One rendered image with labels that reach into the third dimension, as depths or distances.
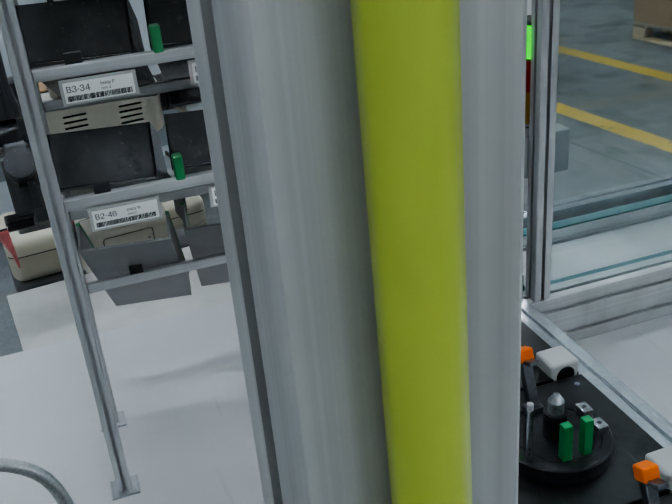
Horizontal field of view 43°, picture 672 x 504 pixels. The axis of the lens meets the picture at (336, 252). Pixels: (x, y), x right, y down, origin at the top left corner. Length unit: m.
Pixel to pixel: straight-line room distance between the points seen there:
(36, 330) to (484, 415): 1.63
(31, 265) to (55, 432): 0.96
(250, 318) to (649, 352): 1.38
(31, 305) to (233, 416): 0.63
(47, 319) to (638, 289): 1.13
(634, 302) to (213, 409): 0.75
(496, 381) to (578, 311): 1.35
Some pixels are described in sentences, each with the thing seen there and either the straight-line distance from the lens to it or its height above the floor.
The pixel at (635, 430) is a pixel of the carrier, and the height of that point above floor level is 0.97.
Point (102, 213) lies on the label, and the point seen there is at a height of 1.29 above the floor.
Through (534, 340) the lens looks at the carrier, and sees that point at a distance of 1.32.
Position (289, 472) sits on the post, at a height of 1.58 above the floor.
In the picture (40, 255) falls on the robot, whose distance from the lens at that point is 2.34.
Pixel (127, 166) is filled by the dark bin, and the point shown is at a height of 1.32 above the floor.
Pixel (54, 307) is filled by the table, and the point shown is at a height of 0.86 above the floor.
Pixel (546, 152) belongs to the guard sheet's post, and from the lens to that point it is 1.35.
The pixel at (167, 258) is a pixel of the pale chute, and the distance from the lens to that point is 1.30.
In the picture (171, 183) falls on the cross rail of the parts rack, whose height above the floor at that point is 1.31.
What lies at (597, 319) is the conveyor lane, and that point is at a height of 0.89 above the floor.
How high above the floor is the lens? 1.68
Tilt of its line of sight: 26 degrees down
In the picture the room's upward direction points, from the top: 5 degrees counter-clockwise
